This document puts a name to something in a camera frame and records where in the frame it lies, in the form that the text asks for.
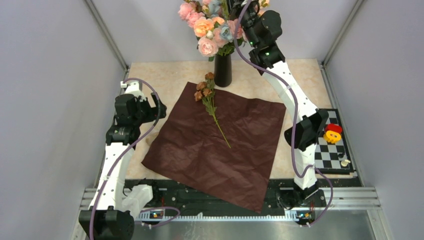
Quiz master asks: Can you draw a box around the beige satin ribbon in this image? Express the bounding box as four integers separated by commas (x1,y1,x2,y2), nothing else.
145,132,159,146

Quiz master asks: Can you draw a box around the colourful artificial flower bunch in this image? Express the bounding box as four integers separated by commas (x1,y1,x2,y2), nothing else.
177,0,248,65

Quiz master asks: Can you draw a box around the black cylindrical vase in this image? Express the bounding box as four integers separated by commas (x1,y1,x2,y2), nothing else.
214,54,232,88

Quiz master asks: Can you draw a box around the red paper bouquet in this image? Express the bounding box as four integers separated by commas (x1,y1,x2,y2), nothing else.
142,82,286,213

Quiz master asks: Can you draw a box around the brown small rose stem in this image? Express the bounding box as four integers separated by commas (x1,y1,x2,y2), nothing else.
194,72,232,149

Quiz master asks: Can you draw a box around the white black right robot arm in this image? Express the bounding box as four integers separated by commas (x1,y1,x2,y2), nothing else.
226,0,329,206

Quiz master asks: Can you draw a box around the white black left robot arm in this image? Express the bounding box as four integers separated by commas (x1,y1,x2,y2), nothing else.
78,92,167,240

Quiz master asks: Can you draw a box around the red yellow toy block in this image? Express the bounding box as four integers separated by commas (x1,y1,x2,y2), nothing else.
323,123,343,144

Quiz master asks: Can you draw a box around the black white checkerboard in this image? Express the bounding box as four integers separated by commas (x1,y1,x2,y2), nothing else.
312,108,356,176

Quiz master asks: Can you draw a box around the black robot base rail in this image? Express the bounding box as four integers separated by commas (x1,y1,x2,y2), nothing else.
124,179,327,217

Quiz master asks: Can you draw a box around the white toothed cable duct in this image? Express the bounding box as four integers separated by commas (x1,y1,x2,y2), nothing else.
135,209,315,223

